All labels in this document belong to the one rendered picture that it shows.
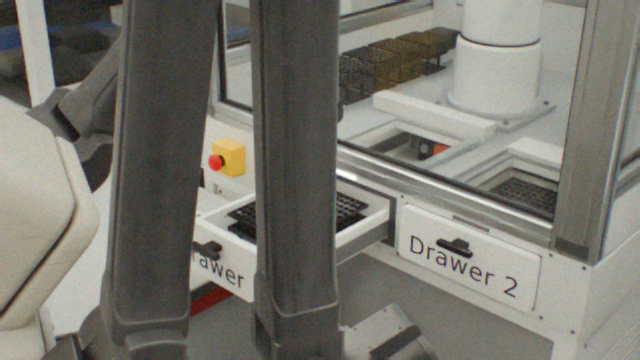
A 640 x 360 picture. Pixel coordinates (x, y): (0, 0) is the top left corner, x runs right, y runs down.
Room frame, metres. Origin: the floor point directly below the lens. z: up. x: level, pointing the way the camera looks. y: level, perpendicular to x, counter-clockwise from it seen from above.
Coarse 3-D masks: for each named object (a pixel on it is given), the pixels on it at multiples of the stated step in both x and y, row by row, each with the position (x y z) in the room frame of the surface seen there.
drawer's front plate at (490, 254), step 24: (408, 216) 1.34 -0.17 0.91; (432, 216) 1.31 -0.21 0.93; (408, 240) 1.34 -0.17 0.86; (432, 240) 1.30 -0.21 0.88; (480, 240) 1.23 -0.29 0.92; (432, 264) 1.30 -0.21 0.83; (480, 264) 1.23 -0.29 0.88; (504, 264) 1.19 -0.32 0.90; (528, 264) 1.16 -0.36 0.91; (480, 288) 1.22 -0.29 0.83; (504, 288) 1.19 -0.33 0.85; (528, 288) 1.16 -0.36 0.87
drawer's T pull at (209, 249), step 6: (198, 246) 1.22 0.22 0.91; (204, 246) 1.22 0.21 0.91; (210, 246) 1.22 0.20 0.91; (216, 246) 1.22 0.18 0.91; (222, 246) 1.23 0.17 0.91; (198, 252) 1.22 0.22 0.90; (204, 252) 1.20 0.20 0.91; (210, 252) 1.20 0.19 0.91; (216, 252) 1.20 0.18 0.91; (210, 258) 1.19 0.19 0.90; (216, 258) 1.18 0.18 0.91
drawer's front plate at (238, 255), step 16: (208, 224) 1.27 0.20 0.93; (208, 240) 1.25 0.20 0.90; (224, 240) 1.22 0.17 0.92; (240, 240) 1.21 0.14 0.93; (192, 256) 1.29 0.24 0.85; (224, 256) 1.22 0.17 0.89; (240, 256) 1.19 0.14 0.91; (256, 256) 1.16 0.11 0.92; (208, 272) 1.26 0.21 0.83; (224, 272) 1.22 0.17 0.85; (240, 272) 1.19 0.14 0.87; (240, 288) 1.20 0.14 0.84
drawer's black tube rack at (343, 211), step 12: (336, 192) 1.46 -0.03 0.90; (252, 204) 1.41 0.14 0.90; (336, 204) 1.42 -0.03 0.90; (348, 204) 1.41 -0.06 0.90; (360, 204) 1.41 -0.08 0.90; (252, 216) 1.36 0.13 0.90; (336, 216) 1.36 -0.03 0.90; (348, 216) 1.36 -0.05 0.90; (360, 216) 1.41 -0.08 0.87; (228, 228) 1.36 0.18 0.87; (240, 228) 1.36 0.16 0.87; (252, 228) 1.36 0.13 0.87; (336, 228) 1.36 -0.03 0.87; (252, 240) 1.32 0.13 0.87
